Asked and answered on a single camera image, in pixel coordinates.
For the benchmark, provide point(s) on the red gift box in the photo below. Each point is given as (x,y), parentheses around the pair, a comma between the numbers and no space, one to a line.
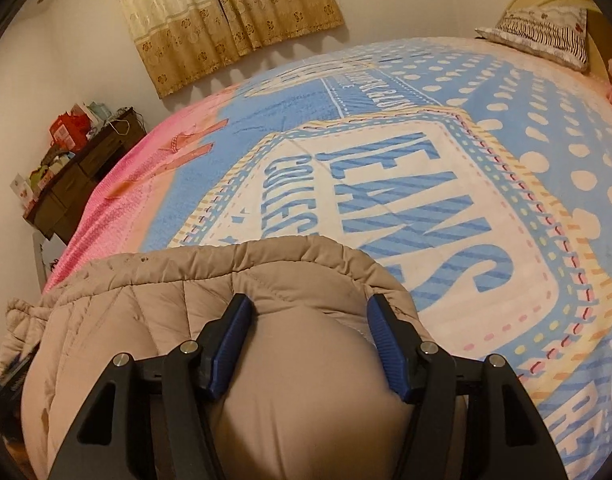
(69,130)

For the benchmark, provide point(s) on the white paper bag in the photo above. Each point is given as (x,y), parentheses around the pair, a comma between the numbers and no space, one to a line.
(44,260)

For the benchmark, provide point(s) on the teal gift bag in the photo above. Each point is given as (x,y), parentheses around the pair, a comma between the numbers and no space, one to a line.
(98,112)

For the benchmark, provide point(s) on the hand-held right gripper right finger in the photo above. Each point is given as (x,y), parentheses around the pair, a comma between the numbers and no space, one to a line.
(388,345)

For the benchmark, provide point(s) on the beige patterned window curtain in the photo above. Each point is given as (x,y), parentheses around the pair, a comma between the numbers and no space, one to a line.
(225,10)

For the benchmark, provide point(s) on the white greeting card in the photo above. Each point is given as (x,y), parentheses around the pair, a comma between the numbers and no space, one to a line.
(20,192)

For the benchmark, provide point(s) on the striped floral pillow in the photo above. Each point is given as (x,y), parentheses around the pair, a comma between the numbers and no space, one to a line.
(541,35)

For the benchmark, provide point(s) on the dark wooden desk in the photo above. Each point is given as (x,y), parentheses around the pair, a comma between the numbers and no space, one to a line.
(70,190)

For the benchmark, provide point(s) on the green packet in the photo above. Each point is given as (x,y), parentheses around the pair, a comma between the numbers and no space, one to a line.
(41,177)

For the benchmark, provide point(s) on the beige quilted puffer jacket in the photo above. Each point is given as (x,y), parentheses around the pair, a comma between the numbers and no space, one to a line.
(296,385)

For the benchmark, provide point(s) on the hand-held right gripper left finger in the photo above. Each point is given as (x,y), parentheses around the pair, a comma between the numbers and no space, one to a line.
(230,350)

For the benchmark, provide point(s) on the blue pink printed bed sheet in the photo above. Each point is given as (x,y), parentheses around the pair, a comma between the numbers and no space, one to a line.
(436,185)

